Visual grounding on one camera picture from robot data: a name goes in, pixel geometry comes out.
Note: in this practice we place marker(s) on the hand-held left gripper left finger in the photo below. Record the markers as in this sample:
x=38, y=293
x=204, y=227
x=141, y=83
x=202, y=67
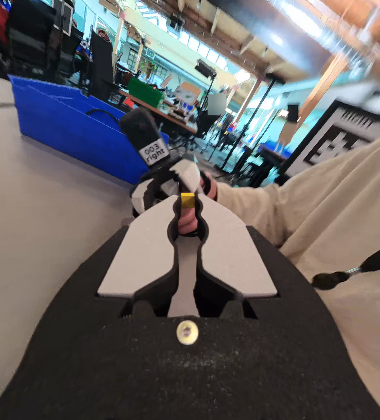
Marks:
x=134, y=256

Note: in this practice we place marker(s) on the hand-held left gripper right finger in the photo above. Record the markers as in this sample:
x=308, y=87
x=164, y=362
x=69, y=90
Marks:
x=239, y=256

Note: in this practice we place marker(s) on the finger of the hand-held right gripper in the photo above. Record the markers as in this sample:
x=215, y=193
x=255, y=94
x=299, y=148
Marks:
x=188, y=174
x=139, y=197

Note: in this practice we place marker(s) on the small yellow block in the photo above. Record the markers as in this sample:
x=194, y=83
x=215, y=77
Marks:
x=187, y=200

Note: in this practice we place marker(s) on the blue plastic bin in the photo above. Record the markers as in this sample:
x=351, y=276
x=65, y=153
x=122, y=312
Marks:
x=72, y=131

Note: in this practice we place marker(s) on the person's right forearm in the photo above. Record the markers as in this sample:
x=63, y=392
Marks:
x=308, y=197

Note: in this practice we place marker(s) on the person's right hand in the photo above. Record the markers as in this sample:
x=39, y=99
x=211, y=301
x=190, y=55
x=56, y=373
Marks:
x=188, y=223

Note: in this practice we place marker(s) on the wooden table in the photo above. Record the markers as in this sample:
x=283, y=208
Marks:
x=163, y=114

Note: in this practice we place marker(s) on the green plastic bin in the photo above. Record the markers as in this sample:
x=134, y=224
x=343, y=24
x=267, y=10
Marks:
x=144, y=92

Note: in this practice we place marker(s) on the wooden board with green leaf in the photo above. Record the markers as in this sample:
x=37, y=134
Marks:
x=190, y=90

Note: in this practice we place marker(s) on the black office chair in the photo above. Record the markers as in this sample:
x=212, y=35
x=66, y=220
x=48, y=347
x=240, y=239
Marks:
x=101, y=65
x=32, y=32

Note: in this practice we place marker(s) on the black hanging monitor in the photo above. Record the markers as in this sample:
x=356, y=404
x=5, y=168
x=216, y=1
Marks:
x=205, y=68

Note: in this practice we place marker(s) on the black box on stand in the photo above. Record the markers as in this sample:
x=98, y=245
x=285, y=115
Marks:
x=293, y=113

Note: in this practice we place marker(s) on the black floor lamp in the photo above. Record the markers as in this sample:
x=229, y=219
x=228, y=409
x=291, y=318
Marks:
x=275, y=78

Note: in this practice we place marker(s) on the black ceiling panel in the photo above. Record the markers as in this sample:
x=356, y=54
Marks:
x=259, y=39

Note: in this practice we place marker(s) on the framed marker board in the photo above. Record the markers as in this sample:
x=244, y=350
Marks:
x=347, y=137

